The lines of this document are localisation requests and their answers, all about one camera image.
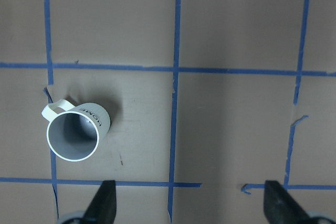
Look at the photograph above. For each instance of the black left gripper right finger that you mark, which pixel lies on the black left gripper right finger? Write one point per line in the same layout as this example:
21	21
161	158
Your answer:
280	207

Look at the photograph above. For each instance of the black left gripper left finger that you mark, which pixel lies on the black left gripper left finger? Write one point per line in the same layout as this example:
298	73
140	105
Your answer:
103	207

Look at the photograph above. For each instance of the white HOME mug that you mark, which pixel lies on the white HOME mug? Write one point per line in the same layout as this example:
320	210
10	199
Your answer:
74	132

